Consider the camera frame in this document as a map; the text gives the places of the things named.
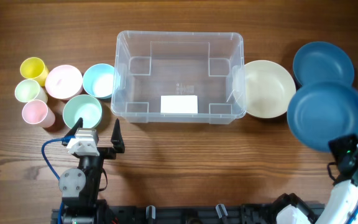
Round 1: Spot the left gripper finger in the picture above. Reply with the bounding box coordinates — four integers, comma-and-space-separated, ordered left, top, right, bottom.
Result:
65, 118, 83, 138
111, 118, 125, 153

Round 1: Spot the mint green plastic bowl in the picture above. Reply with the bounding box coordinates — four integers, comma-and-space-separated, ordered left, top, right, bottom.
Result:
63, 95, 103, 128

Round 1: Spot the dark blue plate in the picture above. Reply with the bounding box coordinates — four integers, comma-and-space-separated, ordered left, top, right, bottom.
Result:
292, 41, 355, 86
287, 82, 358, 152

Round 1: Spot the cream plastic plate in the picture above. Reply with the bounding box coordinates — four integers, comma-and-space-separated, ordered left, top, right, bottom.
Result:
245, 60, 296, 119

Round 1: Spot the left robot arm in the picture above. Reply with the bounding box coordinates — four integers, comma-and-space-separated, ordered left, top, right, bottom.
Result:
57, 118, 125, 224

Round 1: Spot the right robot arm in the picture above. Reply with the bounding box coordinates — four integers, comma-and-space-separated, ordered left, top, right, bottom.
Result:
268, 134, 358, 224

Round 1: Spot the pink plastic bowl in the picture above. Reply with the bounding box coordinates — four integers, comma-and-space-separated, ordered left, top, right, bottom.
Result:
45, 65, 83, 100

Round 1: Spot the pink plastic cup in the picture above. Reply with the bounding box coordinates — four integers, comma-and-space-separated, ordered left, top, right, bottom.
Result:
22, 100, 55, 128

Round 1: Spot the light blue plastic bowl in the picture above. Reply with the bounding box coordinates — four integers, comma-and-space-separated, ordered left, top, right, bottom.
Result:
83, 63, 115, 99

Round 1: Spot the light green plastic cup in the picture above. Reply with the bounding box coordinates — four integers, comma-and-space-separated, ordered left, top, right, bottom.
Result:
14, 79, 48, 103

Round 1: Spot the white label in bin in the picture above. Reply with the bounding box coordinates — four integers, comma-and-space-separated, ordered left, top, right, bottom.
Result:
160, 95, 198, 114

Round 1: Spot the yellow plastic cup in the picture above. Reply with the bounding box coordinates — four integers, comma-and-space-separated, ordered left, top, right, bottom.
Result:
19, 57, 49, 86

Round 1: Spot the clear plastic storage bin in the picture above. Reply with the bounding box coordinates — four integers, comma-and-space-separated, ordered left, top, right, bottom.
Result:
111, 30, 246, 124

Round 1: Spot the left blue cable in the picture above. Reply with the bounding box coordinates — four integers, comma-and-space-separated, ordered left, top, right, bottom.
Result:
41, 135, 76, 224

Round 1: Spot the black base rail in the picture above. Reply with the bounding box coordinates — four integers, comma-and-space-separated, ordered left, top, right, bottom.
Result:
51, 203, 327, 224

